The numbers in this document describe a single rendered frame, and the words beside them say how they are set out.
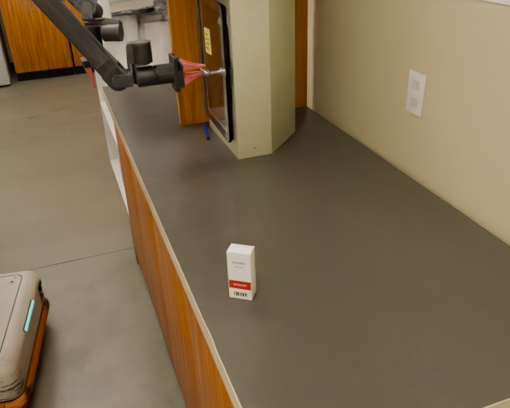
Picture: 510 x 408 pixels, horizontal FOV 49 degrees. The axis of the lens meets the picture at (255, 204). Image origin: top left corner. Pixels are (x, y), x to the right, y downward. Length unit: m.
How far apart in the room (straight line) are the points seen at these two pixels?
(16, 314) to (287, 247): 1.35
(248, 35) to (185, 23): 0.38
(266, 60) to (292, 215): 0.49
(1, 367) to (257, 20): 1.42
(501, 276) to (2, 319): 1.77
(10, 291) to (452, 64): 1.86
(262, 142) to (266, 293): 0.69
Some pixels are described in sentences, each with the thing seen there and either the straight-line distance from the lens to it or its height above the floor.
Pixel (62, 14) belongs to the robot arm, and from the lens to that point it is 1.63.
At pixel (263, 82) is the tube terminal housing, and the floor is 1.17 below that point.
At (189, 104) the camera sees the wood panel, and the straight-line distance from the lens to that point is 2.00.
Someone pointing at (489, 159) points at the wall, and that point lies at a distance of 1.40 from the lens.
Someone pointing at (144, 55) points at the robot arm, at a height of 1.26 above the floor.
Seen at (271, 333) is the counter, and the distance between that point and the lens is 1.04.
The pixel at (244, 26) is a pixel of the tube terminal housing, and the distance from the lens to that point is 1.60.
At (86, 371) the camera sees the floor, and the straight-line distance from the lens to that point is 2.43.
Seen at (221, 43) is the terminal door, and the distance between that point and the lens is 1.62.
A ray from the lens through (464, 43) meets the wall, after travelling 1.43.
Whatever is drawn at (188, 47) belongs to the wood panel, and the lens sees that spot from 1.95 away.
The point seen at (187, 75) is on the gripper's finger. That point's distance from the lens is 1.71.
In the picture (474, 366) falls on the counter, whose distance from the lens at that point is 1.02.
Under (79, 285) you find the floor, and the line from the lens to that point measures 2.91.
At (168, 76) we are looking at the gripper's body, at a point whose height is 1.20.
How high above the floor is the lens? 1.63
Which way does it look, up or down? 28 degrees down
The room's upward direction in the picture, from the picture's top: 2 degrees counter-clockwise
